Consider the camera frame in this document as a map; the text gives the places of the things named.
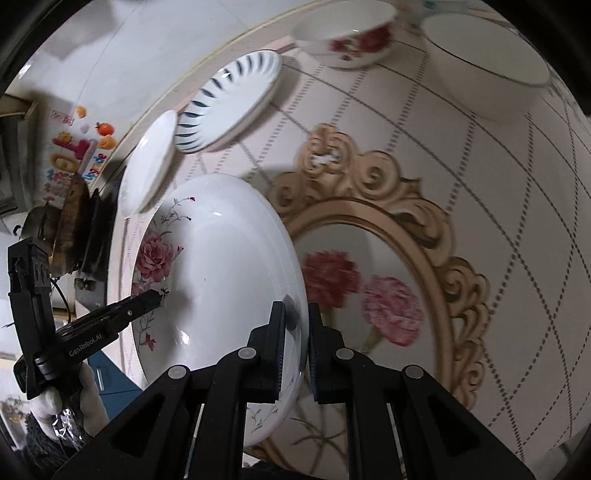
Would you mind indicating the white plate with blue stripes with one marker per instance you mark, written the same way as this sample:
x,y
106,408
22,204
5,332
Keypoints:
x,y
228,102

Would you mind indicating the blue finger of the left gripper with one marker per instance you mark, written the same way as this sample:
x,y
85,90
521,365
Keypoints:
x,y
134,306

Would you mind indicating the white gloved left hand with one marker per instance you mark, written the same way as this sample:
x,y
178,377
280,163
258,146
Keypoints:
x,y
85,402

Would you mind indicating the white bowl with red flowers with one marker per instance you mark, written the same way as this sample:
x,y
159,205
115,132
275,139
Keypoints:
x,y
347,34

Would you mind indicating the black wok with handle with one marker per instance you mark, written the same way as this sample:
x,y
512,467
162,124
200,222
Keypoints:
x,y
63,232

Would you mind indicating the plain white plate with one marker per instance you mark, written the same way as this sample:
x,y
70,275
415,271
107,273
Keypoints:
x,y
147,166

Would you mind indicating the colourful wall sticker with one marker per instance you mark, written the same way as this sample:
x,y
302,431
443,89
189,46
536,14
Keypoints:
x,y
75,143

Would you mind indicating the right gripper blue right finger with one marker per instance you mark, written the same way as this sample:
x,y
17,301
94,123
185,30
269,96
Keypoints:
x,y
327,370

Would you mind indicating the black fuzzy sleeve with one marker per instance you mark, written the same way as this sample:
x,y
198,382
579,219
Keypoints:
x,y
42,456

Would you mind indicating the floral diamond pattern table mat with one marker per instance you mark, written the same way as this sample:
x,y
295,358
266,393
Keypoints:
x,y
430,235

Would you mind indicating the black induction cooktop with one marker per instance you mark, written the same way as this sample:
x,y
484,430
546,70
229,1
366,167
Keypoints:
x,y
94,232

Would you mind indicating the white plate with pink rose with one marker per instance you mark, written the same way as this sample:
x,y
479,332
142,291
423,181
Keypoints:
x,y
220,256

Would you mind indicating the white bowl with dark rim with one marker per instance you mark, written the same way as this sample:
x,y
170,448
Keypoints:
x,y
489,69

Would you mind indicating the blue kitchen cabinet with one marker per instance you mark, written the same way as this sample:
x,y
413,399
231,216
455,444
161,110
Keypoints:
x,y
115,389

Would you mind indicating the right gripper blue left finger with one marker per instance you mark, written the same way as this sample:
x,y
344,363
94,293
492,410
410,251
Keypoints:
x,y
266,374

